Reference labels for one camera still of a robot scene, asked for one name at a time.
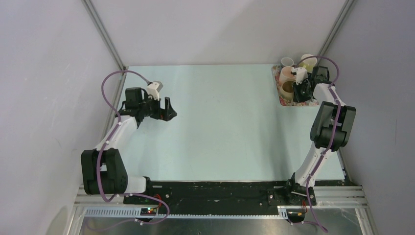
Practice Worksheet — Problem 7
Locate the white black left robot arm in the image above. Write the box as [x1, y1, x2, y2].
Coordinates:
[81, 87, 177, 204]

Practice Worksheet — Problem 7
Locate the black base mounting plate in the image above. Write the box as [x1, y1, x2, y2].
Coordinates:
[123, 180, 345, 216]

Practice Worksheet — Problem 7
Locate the aluminium frame rail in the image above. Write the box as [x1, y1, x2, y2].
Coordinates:
[74, 187, 368, 221]

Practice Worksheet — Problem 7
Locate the floral pattern tray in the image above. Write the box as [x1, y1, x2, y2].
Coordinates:
[272, 64, 319, 106]

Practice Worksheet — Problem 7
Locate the yellow mug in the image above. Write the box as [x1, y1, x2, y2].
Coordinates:
[299, 54, 318, 73]

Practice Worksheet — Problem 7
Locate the grey blue mug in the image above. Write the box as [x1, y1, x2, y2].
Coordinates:
[280, 57, 294, 67]

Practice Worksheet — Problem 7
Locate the orange mug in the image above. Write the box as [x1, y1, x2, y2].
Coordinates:
[278, 66, 296, 86]

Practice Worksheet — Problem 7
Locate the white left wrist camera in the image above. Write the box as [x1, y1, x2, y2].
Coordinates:
[146, 81, 163, 100]

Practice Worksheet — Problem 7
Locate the tan ceramic mug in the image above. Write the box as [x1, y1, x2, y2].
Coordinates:
[280, 80, 294, 102]

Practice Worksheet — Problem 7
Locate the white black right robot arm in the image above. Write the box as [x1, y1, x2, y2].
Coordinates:
[267, 66, 356, 206]

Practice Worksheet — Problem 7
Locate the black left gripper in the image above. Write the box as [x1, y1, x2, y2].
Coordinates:
[138, 93, 176, 121]

